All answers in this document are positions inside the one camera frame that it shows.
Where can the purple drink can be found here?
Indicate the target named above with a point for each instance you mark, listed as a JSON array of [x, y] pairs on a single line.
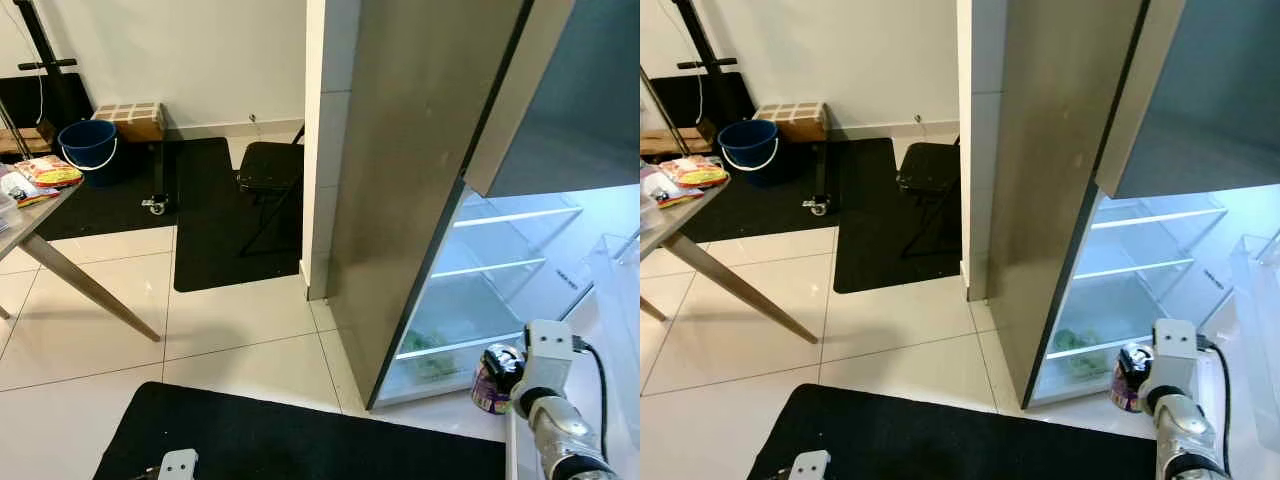
[[490, 385], [1125, 390]]

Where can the silver right arm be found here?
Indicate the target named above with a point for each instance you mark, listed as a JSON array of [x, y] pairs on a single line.
[[560, 430], [1185, 430]]

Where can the glass fridge shelf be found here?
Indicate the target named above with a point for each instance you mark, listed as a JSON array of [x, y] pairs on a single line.
[[1135, 268], [1160, 217], [1100, 347], [460, 346], [490, 267], [515, 215]]

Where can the silver upper fridge door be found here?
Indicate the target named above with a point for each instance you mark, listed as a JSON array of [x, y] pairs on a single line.
[[570, 100], [1200, 100]]

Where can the green leafy vegetables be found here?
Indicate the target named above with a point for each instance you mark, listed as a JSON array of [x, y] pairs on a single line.
[[430, 368], [1080, 365]]

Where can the dark floor rug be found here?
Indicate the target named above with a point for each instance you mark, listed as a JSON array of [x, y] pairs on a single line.
[[950, 440], [300, 440]]

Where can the white red snack packet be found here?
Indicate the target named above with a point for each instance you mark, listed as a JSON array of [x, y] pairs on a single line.
[[662, 190], [20, 190]]

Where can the wooden table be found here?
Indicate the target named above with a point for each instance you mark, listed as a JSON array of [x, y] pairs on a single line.
[[745, 292], [100, 296]]

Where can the orange snack packet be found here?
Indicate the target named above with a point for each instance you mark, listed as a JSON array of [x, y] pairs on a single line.
[[50, 172], [695, 172]]

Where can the brown wooden board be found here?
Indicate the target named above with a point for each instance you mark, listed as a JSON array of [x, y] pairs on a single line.
[[25, 143], [680, 143]]

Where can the black folding chair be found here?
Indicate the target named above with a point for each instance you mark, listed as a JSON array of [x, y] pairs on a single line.
[[930, 165], [270, 165]]

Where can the black floor mat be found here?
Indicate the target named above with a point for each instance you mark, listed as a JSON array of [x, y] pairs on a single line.
[[870, 250], [210, 250], [775, 205], [110, 205]]

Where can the blue bucket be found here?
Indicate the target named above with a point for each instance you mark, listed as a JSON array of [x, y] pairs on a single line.
[[85, 150], [745, 150]]

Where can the taped brown cardboard box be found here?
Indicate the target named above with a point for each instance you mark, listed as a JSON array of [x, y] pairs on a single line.
[[135, 125], [795, 125]]

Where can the black wheeled stand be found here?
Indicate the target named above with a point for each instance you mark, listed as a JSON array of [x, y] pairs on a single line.
[[703, 50], [42, 50]]

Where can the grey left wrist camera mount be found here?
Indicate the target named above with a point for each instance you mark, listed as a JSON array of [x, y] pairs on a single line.
[[812, 467], [178, 467]]

